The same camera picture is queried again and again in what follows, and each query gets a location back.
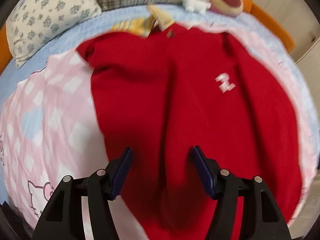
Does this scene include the pink checked cartoon blanket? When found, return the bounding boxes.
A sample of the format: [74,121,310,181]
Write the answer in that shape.
[1,23,317,239]

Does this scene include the floral white pillow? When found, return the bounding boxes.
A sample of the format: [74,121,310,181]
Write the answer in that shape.
[5,0,101,68]

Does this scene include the orange bed frame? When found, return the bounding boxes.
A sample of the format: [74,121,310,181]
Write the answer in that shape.
[1,0,295,69]

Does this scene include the red knit sweater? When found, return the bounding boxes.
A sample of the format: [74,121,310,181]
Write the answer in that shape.
[77,24,302,239]

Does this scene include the light blue quilted bedspread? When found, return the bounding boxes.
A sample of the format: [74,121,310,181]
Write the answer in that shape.
[0,3,320,201]

